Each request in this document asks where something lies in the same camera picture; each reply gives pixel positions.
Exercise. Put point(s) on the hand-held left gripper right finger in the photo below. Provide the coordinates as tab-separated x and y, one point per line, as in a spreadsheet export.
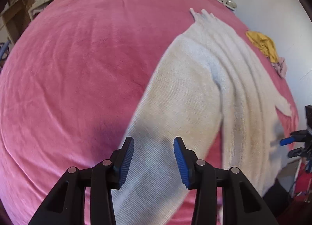
182	164

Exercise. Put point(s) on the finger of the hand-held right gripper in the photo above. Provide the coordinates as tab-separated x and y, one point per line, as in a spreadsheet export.
286	141
295	153

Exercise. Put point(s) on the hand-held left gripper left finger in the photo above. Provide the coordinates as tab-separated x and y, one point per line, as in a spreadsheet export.
126	164

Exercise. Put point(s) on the cream knit sweater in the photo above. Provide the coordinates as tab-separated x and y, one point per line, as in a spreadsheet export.
195	93

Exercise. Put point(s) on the red printed cloth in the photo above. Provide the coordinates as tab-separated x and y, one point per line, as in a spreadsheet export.
303	181

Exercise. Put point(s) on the person's black trousers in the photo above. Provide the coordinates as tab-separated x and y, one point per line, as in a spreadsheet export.
277	198

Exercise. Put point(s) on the pale pink garment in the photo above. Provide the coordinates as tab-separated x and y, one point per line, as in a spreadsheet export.
281	67

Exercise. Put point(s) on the yellow garment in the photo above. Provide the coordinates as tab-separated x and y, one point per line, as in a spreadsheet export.
263	44

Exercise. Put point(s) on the pink fleece blanket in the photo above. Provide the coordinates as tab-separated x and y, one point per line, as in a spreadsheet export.
73	69

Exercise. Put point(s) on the white nightstand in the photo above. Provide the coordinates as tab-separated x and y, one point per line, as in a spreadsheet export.
231	4

